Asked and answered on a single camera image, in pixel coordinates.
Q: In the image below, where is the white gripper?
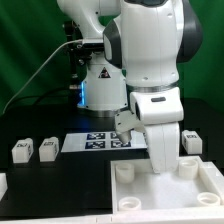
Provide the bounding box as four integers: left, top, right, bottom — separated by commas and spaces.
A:
145, 122, 180, 173

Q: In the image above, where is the white square tabletop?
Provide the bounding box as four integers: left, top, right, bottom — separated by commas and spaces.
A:
111, 156, 224, 213

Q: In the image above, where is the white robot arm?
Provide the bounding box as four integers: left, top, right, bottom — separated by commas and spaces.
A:
57, 0, 202, 173

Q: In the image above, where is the paper sheet with AprilTags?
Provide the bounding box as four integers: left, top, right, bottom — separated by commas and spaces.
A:
62, 131, 146, 153

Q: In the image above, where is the white obstacle bar left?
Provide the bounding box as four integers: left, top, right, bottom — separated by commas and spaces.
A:
0, 173, 8, 201

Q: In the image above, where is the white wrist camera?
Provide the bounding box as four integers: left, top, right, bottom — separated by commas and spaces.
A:
115, 110, 144, 144

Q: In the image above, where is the black cable on table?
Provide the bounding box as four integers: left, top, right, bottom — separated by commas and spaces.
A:
5, 87, 72, 111

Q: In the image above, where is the white camera cable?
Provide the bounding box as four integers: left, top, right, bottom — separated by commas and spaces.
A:
1, 39, 84, 115

